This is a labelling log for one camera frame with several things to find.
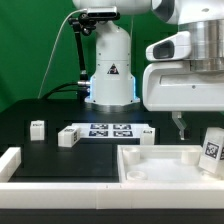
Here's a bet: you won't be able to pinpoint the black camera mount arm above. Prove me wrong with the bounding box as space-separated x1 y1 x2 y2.
67 14 98 101

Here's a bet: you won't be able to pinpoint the white U-shaped fence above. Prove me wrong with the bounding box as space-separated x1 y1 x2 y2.
0 147 224 209

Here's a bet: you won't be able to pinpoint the black base cables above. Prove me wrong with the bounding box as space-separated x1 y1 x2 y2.
41 81 81 100

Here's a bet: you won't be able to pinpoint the white camera cable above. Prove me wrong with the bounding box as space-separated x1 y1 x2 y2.
37 8 88 100

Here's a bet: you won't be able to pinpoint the white square table top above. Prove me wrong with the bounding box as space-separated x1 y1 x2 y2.
117 145 222 183

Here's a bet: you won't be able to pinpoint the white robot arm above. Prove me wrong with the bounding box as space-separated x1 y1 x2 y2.
72 0 224 134

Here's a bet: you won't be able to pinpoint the white fiducial marker sheet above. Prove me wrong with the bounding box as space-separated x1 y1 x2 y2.
71 123 153 139

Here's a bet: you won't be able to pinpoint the grey camera on mount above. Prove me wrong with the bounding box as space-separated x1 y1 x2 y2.
86 6 119 20

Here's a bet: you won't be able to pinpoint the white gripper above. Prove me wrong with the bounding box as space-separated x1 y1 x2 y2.
142 61 224 140

